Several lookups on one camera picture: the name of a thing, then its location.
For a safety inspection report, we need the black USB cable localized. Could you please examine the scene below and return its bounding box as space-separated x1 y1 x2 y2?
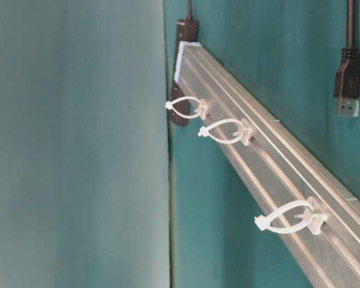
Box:
332 0 360 118

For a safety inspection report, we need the aluminium extrusion rail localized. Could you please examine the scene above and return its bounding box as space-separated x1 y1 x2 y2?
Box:
175 42 360 287

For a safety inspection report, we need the white zip-tie ring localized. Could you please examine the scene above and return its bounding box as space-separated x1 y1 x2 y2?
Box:
253 196 329 236
197 117 254 146
164 95 212 120

